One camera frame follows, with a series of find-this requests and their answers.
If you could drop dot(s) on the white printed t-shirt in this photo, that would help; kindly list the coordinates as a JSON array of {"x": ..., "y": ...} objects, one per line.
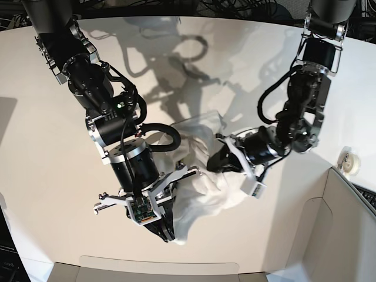
[{"x": 206, "y": 193}]

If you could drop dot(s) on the grey cardboard box bottom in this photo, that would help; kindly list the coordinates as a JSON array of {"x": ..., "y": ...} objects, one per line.
[{"x": 104, "y": 269}]

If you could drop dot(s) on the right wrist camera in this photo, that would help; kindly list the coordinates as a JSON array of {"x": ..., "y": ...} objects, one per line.
[{"x": 143, "y": 210}]

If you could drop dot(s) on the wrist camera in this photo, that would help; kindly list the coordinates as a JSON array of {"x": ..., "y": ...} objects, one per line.
[
  {"x": 253, "y": 188},
  {"x": 143, "y": 210}
]

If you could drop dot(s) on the grey cardboard box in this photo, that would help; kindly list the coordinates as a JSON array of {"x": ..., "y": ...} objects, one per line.
[
  {"x": 341, "y": 245},
  {"x": 104, "y": 269}
]

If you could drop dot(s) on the clear tape roll dispenser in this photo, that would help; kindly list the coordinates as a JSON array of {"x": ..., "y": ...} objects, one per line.
[{"x": 348, "y": 162}]

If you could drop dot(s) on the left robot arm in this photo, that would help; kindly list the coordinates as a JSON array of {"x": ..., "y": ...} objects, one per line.
[{"x": 297, "y": 126}]

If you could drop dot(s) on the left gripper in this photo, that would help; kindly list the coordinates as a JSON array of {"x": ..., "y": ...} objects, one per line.
[{"x": 231, "y": 158}]

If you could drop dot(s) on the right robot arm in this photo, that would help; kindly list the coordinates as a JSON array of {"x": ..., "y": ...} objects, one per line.
[{"x": 115, "y": 120}]

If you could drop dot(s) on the black keyboard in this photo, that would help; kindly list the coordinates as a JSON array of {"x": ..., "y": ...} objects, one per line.
[{"x": 366, "y": 195}]

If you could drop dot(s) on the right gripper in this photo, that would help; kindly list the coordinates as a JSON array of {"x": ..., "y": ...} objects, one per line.
[{"x": 161, "y": 192}]

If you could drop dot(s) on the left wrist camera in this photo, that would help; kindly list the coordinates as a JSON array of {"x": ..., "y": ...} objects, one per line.
[{"x": 253, "y": 188}]

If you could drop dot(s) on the grey cardboard box right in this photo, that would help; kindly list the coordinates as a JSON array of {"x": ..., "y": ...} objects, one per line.
[{"x": 341, "y": 245}]

